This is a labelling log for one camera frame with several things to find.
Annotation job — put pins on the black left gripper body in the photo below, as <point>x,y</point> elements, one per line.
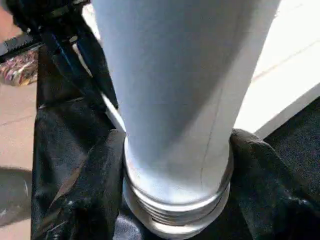
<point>35,12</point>

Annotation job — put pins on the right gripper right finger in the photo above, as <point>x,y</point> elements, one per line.
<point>275,200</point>

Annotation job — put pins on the white plastic table leg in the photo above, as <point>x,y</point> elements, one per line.
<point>175,100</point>

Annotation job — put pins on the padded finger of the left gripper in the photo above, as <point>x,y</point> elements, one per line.
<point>95,65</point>

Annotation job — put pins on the black work mat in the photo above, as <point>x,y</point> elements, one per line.
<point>65,135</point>

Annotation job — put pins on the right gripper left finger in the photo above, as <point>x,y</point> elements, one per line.
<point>90,200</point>

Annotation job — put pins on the colourful patterned floor item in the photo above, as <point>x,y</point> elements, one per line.
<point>20,67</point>

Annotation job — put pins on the white plastic table top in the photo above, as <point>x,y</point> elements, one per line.
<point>290,60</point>

